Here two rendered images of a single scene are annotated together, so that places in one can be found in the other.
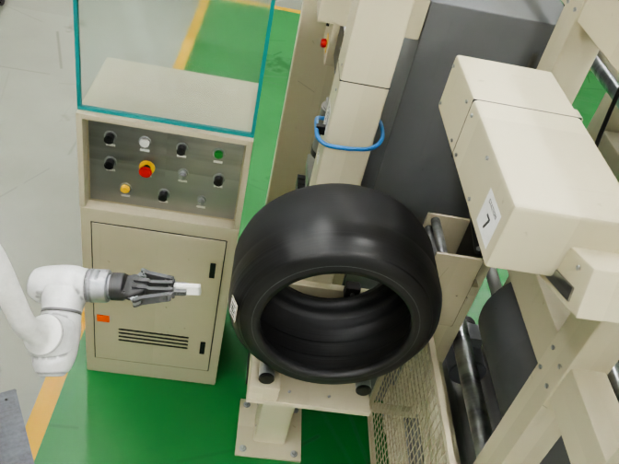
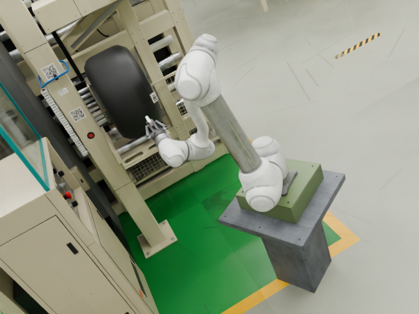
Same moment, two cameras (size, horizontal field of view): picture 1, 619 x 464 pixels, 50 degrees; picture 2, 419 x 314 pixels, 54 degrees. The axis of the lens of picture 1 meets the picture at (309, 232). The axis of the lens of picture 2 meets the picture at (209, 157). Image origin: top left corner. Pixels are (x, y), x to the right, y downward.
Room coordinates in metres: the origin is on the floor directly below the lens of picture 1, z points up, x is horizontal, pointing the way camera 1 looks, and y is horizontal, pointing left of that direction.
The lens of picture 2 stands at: (1.07, 2.35, 2.18)
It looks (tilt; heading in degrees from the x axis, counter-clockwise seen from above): 35 degrees down; 268
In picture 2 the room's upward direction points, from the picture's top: 24 degrees counter-clockwise
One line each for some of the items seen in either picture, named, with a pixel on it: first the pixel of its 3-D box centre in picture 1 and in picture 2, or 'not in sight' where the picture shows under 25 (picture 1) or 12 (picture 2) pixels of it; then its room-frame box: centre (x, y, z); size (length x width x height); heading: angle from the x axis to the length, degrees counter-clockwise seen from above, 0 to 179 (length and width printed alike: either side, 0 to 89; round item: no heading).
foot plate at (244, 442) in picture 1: (269, 428); (156, 237); (1.61, -0.04, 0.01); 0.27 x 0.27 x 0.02; 9
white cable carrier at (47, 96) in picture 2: not in sight; (66, 123); (1.68, 0.01, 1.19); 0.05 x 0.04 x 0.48; 99
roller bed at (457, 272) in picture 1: (439, 270); (85, 107); (1.63, -0.44, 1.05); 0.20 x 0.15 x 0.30; 9
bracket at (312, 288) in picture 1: (315, 295); (111, 143); (1.53, -0.07, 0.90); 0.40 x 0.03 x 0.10; 99
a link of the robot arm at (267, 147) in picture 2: not in sight; (267, 159); (0.76, 0.79, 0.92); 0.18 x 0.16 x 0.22; 63
